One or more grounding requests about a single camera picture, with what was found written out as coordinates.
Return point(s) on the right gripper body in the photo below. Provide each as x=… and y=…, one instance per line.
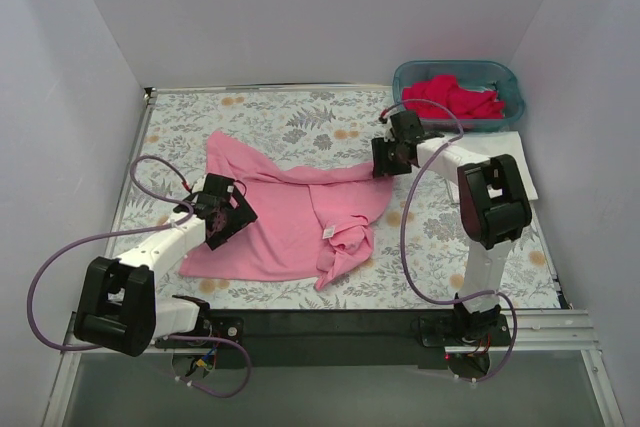
x=382, y=158

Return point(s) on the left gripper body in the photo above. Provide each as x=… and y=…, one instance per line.
x=236, y=219

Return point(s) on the pink t shirt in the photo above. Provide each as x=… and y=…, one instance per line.
x=311, y=223

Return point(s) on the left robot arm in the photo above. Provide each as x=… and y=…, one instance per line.
x=118, y=308

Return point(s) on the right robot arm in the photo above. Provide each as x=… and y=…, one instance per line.
x=494, y=211

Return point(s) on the red t shirt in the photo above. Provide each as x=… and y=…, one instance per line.
x=462, y=103

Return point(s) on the teal plastic basket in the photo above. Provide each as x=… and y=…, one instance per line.
x=474, y=75

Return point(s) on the folded white t shirt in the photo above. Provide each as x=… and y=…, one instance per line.
x=493, y=144

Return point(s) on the floral table cloth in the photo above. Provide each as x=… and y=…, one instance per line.
x=323, y=128

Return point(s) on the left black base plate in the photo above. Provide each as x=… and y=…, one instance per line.
x=226, y=327

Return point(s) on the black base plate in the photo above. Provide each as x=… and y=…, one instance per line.
x=443, y=329
x=226, y=327

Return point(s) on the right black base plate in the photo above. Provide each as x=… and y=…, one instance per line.
x=443, y=329

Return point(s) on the aluminium frame rail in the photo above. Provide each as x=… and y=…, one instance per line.
x=348, y=368

